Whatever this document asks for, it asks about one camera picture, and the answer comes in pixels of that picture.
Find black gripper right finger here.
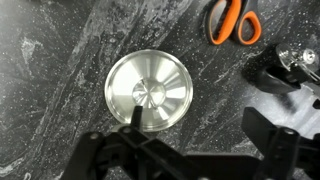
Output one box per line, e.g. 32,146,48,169
240,106,320,180

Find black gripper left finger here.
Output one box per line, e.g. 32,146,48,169
60,105,203,180

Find silver pot lid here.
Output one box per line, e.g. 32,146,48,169
104,49,194,133

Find black can opener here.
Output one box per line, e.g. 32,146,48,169
254,42,320,111

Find orange handled scissors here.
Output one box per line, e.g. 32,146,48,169
203,0,263,47

